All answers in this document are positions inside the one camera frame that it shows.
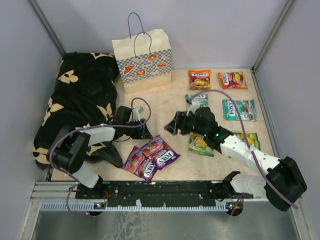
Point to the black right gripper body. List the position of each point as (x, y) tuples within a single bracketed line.
[(190, 125)]

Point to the teal Fox's candy packet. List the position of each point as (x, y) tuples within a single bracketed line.
[(246, 108)]

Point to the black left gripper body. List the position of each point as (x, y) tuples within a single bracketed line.
[(135, 132)]

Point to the right aluminium corner post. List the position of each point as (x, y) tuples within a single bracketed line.
[(273, 34)]

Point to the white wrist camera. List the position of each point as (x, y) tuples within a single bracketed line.
[(136, 113), (192, 106)]

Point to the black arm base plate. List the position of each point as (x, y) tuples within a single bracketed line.
[(160, 193)]

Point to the purple snack packet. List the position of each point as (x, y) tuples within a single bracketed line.
[(140, 165)]

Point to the left aluminium corner post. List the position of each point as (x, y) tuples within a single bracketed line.
[(39, 13)]

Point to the aluminium corner post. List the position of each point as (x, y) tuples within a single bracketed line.
[(273, 34), (39, 13)]

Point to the black floral plush blanket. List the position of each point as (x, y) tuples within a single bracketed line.
[(84, 95)]

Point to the aluminium frame rail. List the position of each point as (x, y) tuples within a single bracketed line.
[(55, 190)]

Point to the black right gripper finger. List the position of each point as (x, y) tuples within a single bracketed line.
[(173, 127), (177, 120)]

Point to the blue checkered paper bag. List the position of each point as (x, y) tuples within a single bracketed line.
[(144, 60)]

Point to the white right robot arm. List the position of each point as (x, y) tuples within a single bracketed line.
[(284, 183)]

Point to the orange Fox's candy packet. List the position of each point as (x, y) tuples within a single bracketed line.
[(232, 80)]

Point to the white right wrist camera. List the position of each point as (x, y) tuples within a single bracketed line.
[(192, 106)]

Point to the green snack packet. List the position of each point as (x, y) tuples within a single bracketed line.
[(197, 145)]

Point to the orange striped snack packet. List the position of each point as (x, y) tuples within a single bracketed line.
[(199, 79)]

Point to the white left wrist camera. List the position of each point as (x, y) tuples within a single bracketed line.
[(136, 113)]

